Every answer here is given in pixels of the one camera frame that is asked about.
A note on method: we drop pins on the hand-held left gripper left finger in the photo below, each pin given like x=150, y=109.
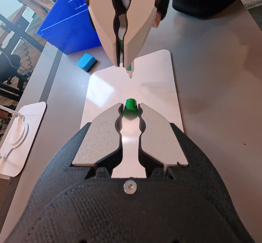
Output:
x=98, y=140

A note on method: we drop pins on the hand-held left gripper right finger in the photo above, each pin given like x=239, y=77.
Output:
x=161, y=140

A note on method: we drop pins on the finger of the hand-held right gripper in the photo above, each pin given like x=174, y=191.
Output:
x=143, y=5
x=100, y=5

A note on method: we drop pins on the green marker cap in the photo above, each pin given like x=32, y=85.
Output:
x=131, y=108

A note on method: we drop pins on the small white whiteboard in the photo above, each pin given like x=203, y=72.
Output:
x=153, y=83

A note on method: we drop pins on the green whiteboard marker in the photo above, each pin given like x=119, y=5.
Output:
x=129, y=69

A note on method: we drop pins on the person's right hand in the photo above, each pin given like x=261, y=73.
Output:
x=156, y=22

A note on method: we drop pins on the blue plastic bin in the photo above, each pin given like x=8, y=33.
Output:
x=71, y=34

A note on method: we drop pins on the blue foam eraser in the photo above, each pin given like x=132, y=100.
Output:
x=86, y=59

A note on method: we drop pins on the white metal document stand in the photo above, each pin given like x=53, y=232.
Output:
x=30, y=134

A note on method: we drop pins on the black office chair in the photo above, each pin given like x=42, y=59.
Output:
x=10, y=62

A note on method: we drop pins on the black desk frame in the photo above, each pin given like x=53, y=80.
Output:
x=20, y=33

